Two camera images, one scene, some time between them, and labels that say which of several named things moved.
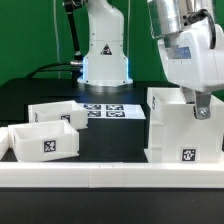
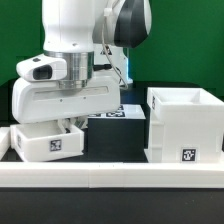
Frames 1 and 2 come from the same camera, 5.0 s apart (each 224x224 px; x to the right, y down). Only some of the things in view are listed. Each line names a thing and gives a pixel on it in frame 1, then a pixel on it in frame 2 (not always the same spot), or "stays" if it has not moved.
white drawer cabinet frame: [176, 136] stays
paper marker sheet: [113, 111] stays
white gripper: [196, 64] → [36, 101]
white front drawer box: [42, 141] stays
